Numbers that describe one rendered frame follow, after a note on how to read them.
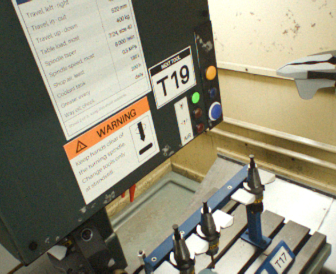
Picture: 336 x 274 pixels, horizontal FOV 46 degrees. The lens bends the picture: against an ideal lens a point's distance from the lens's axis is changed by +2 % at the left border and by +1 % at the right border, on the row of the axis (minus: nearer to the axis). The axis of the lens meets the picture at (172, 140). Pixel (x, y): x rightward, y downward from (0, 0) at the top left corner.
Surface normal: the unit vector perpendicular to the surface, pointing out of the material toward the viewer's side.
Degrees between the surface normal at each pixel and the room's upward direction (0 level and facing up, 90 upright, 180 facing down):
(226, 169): 24
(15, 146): 90
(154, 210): 0
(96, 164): 90
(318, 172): 90
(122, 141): 90
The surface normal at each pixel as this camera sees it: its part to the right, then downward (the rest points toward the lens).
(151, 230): -0.18, -0.83
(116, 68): 0.72, 0.26
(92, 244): 0.55, -0.17
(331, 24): -0.67, 0.49
